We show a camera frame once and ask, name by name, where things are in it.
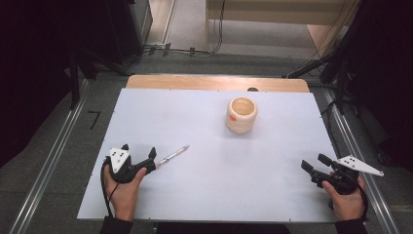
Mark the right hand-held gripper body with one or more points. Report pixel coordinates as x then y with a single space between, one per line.
345 182

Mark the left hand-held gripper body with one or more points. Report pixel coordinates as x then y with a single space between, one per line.
120 160

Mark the clear silver pen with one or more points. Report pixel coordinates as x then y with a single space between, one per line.
172 156

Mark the cream ribbed pen holder cup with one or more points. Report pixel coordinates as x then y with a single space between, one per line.
241 122

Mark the person's right hand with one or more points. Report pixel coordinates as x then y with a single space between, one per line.
347 204

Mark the person's left hand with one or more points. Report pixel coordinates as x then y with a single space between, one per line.
124 196

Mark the white board sheet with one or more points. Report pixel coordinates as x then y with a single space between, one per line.
201 182

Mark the wooden table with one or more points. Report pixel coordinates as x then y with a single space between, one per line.
195 83

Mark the black metal stand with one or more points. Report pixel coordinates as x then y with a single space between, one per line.
331 70
75 81

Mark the dark cabinet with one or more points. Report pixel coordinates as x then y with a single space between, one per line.
136 26

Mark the light wooden furniture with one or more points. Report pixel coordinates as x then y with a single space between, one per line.
276 13

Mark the metal floor rail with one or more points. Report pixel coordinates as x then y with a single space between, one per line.
363 152
52 156

